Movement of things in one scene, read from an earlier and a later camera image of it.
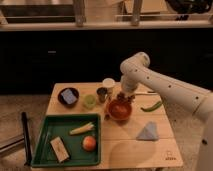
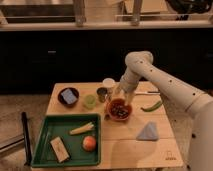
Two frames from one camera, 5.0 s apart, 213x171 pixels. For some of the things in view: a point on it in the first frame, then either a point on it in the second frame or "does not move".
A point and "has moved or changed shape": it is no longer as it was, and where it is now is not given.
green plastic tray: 61,126 does not move
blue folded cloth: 149,132 does not move
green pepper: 152,108 does not move
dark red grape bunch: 123,96 has moved or changed shape
